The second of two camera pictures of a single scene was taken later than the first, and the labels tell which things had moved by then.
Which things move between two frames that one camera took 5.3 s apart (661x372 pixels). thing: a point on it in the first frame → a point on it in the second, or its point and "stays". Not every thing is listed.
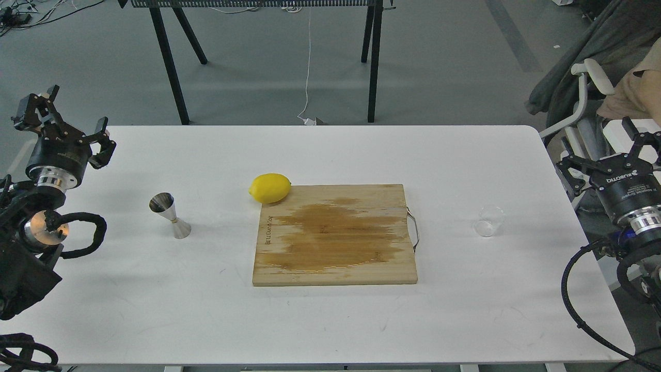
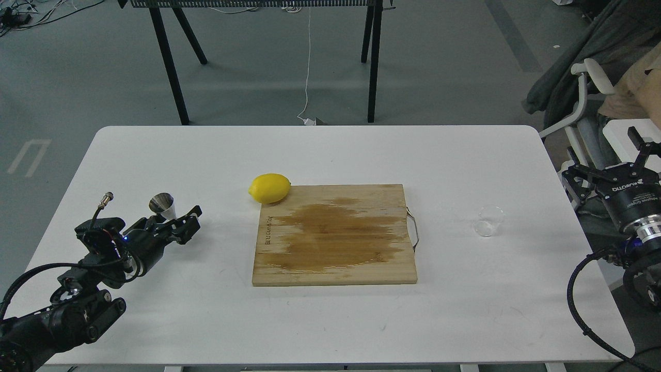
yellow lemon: (270, 188) stays
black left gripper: (59, 157) → (141, 246)
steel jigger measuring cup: (164, 203) stays
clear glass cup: (490, 222) stays
